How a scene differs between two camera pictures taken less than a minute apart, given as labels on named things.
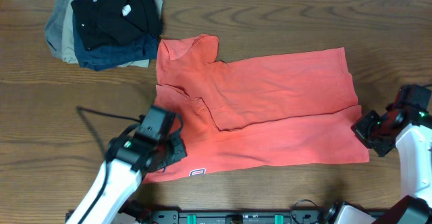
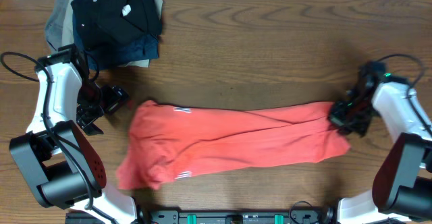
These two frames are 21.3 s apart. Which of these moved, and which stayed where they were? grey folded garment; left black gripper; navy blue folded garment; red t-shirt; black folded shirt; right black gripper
Moved: right black gripper; left black gripper; red t-shirt
Stayed: black folded shirt; grey folded garment; navy blue folded garment
